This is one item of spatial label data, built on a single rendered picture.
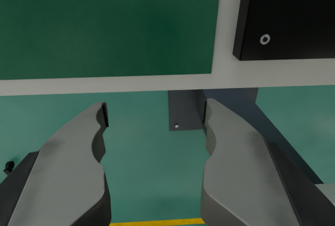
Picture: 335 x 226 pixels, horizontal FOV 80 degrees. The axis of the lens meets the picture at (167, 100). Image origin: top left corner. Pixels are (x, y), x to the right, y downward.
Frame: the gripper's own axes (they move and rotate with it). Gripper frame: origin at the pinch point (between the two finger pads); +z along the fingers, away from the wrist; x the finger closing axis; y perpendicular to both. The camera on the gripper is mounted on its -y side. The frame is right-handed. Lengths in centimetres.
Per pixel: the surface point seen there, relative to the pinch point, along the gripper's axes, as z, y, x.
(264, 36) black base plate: 7.3, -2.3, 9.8
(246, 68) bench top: 9.5, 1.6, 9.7
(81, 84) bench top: 9.5, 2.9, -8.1
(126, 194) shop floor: 84, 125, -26
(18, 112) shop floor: 84, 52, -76
